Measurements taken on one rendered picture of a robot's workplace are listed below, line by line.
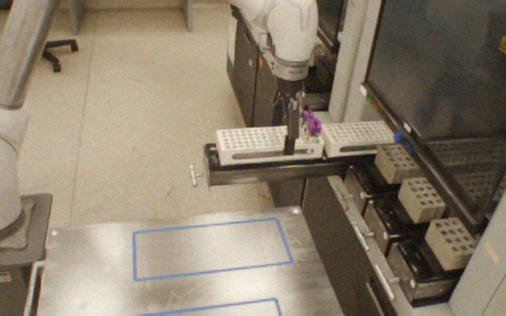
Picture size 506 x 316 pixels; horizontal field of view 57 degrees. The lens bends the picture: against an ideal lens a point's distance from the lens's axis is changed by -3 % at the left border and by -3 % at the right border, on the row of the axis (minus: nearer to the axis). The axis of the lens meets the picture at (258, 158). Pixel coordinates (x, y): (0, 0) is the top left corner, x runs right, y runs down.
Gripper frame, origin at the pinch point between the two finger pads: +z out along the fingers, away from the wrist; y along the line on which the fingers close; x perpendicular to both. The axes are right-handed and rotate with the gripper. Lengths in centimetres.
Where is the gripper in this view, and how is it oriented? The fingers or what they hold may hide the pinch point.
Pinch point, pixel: (282, 138)
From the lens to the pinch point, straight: 138.6
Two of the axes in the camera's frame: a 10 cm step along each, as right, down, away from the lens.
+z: -0.7, 8.0, 6.0
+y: 2.2, 6.0, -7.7
